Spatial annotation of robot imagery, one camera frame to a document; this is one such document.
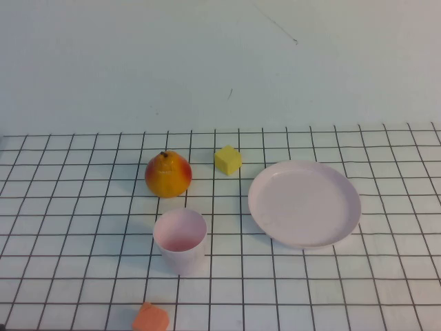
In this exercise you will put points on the yellow foam cube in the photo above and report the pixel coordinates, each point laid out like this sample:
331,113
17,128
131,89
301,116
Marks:
227,161

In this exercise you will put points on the orange red pear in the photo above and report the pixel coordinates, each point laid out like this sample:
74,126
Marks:
168,177

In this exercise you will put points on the pink plastic cup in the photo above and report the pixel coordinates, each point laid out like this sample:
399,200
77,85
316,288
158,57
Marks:
182,257

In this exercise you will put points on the orange foam cube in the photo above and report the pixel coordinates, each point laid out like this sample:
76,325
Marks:
151,319

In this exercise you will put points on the pink plastic plate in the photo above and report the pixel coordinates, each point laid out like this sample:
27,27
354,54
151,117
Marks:
303,203

